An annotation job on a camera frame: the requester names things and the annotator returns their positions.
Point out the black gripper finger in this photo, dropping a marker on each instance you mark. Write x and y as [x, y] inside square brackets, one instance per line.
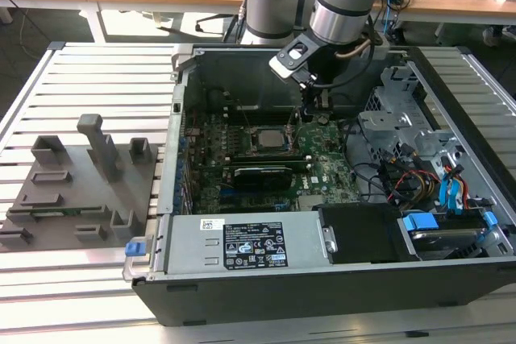
[316, 102]

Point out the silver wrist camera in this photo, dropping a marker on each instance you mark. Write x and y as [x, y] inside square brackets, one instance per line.
[282, 67]

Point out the silver chipset heat sink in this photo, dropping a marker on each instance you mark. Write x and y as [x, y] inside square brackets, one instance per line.
[309, 201]

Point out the black plastic shroud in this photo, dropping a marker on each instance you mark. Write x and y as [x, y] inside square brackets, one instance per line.
[359, 235]

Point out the green motherboard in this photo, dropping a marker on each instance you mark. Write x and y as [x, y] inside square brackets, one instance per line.
[334, 150]

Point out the blue case latch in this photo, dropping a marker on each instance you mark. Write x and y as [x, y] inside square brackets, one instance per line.
[135, 249]

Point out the black PC case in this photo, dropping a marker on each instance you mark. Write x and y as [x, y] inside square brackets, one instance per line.
[282, 299]

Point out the silver CPU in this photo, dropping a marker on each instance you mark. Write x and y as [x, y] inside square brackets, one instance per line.
[273, 138]

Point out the green RAM stick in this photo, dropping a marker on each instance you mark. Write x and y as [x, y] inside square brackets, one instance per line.
[70, 211]

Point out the black graphics card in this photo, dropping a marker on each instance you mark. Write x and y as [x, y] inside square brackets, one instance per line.
[262, 179]

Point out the grey parts rack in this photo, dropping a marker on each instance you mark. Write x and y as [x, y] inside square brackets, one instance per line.
[80, 195]

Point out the round coin cell battery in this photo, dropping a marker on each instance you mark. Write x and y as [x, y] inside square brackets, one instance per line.
[322, 120]

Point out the CPU socket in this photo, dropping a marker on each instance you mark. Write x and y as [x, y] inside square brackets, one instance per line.
[254, 140]

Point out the metal drive cage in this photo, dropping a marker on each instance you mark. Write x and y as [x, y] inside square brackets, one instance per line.
[383, 122]

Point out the blue rear port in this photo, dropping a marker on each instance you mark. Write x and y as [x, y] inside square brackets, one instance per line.
[183, 144]

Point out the hard disk in blue carrier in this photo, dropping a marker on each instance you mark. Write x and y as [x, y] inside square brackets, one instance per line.
[443, 239]

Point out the silver power supply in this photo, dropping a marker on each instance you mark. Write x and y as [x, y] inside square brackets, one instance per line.
[189, 239]

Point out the black RAM slot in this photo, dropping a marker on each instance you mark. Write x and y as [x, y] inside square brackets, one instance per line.
[274, 156]
[270, 119]
[270, 110]
[274, 164]

